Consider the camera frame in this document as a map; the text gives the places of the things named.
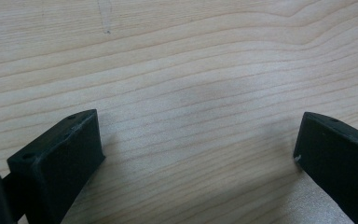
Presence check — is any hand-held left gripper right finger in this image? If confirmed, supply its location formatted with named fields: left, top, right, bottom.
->
left=293, top=111, right=358, bottom=224

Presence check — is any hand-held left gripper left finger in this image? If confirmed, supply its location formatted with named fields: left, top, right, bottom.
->
left=7, top=108, right=106, bottom=224

